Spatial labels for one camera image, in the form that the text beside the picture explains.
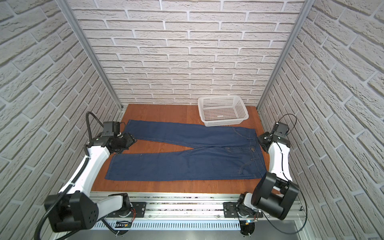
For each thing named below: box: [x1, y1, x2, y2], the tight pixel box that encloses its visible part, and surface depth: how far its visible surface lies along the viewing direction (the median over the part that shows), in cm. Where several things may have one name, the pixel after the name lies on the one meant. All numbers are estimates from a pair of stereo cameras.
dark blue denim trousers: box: [105, 120, 268, 181], surface depth 94 cm
